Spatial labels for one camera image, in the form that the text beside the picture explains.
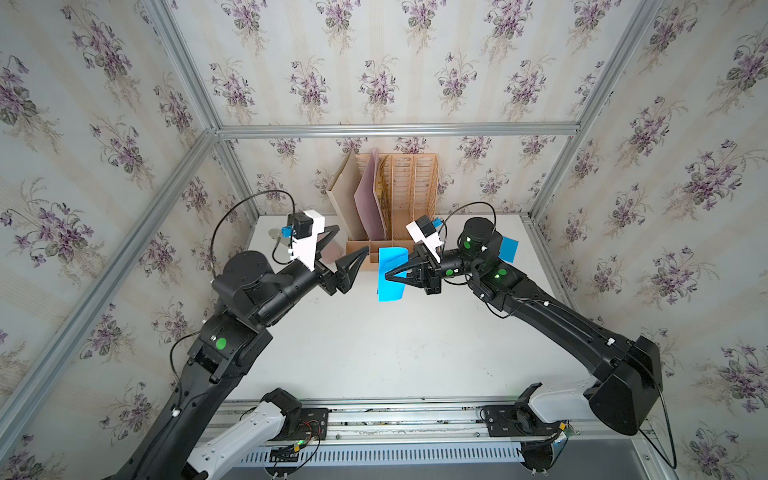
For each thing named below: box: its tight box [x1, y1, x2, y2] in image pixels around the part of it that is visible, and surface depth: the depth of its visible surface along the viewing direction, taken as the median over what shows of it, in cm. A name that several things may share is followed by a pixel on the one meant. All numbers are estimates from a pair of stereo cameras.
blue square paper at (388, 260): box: [377, 247, 409, 302], surface depth 58 cm
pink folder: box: [354, 148, 385, 241], surface depth 94 cm
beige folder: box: [326, 151, 368, 241], surface depth 94 cm
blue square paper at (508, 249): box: [498, 236, 519, 264], surface depth 115 cm
